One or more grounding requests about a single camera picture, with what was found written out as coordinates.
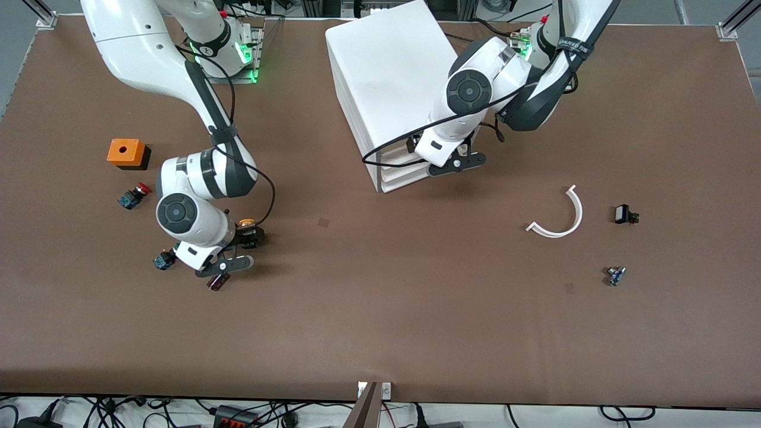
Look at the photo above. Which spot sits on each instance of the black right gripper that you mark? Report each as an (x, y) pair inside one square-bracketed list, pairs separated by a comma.
[(248, 236)]

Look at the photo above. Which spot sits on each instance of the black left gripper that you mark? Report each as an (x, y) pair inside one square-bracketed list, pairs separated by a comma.
[(411, 144)]

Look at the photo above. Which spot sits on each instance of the white plastic drawer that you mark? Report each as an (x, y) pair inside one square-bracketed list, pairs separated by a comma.
[(397, 150), (404, 167), (404, 153), (404, 178)]

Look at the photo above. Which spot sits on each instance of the orange capped push button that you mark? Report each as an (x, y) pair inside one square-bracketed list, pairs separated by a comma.
[(247, 223)]

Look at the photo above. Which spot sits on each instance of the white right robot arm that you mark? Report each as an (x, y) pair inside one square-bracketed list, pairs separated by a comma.
[(137, 41)]

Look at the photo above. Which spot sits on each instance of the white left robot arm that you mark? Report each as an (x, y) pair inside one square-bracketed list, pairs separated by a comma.
[(505, 65)]

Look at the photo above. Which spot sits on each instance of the white drawer cabinet shell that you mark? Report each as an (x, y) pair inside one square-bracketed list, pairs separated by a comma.
[(380, 71)]

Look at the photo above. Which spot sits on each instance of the green capped push button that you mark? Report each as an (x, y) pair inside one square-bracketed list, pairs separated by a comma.
[(162, 260)]

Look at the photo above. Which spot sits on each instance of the red capped push button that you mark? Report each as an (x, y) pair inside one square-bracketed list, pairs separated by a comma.
[(132, 197)]

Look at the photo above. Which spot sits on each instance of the maroon cylindrical capacitor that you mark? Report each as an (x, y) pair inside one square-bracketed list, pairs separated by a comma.
[(217, 284)]

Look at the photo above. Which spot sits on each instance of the white curved plastic clip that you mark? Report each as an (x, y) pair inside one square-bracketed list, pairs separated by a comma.
[(556, 234)]

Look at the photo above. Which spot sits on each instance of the black orange power strip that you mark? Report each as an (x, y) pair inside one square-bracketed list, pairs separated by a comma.
[(235, 417)]

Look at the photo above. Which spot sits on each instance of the wooden slat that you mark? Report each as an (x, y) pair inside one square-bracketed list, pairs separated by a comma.
[(364, 413)]

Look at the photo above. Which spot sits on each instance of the small blue potentiometer part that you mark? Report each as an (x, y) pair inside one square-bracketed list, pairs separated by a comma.
[(615, 276)]

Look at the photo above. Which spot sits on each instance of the black power plug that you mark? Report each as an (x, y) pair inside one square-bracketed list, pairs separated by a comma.
[(35, 423)]

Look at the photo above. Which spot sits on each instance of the orange button enclosure box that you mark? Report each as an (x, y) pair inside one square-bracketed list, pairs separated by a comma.
[(134, 156)]

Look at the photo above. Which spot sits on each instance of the small white bracket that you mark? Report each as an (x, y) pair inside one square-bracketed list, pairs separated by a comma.
[(361, 389), (386, 390)]

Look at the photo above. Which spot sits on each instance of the aluminium frame profile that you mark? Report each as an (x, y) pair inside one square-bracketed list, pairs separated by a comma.
[(43, 15), (737, 21)]

